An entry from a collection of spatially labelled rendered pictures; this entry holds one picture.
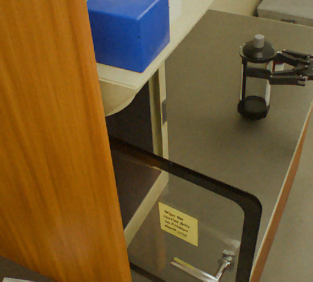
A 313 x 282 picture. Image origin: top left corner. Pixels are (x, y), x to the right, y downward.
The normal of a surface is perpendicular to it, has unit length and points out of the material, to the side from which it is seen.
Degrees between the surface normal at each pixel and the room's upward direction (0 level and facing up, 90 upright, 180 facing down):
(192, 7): 0
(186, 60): 0
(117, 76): 0
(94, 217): 90
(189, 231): 90
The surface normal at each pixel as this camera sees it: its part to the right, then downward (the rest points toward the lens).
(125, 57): -0.44, 0.60
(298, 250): -0.04, -0.76
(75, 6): 0.90, 0.26
